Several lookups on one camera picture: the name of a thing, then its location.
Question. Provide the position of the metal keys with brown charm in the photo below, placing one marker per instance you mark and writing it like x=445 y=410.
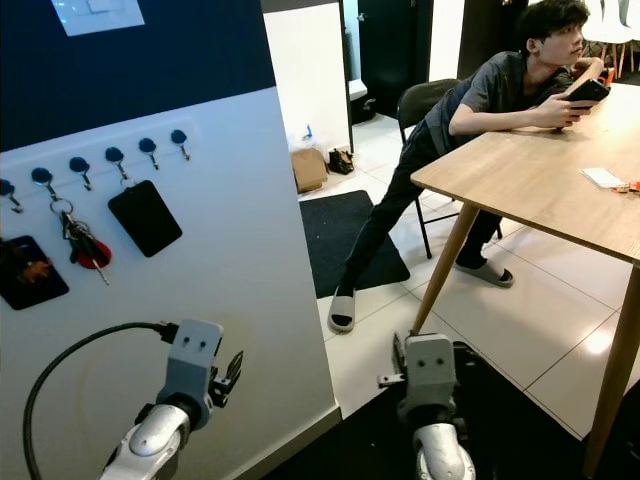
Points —
x=38 y=270

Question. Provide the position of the large black floor rug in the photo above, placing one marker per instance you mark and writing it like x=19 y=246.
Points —
x=340 y=440

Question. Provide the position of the dark grey door mat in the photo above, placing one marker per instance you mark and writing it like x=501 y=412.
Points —
x=335 y=235

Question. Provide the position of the black card holder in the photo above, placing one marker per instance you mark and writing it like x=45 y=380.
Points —
x=145 y=220

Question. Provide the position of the key bunch with red fob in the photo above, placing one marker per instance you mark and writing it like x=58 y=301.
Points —
x=90 y=252

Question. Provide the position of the dark blue card holder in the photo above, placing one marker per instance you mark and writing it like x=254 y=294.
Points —
x=50 y=292

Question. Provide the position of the pair of dark shoes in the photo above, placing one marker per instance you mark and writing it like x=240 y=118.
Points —
x=340 y=160

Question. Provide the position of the light wooden table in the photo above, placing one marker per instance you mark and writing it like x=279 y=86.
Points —
x=540 y=180

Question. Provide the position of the clear plastic bag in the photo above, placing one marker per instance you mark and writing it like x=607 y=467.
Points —
x=305 y=136

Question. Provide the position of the black chair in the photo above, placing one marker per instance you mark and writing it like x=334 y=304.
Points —
x=415 y=105

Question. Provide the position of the person in grey t-shirt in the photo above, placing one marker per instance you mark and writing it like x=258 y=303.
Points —
x=490 y=90

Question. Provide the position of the black door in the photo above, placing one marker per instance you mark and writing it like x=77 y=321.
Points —
x=390 y=45

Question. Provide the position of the black smartphone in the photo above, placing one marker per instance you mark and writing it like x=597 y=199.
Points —
x=588 y=92

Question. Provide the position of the white dining chair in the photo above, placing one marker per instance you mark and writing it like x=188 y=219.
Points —
x=600 y=25
x=632 y=30

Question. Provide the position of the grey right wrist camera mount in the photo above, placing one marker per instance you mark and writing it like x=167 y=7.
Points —
x=428 y=370

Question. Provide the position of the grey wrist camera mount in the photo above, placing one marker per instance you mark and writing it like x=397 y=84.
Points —
x=428 y=370
x=198 y=350

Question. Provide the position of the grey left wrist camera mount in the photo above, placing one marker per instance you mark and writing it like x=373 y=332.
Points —
x=198 y=350

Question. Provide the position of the blue round wall hook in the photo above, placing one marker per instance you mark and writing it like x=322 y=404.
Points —
x=113 y=155
x=42 y=177
x=78 y=164
x=5 y=187
x=179 y=136
x=147 y=146

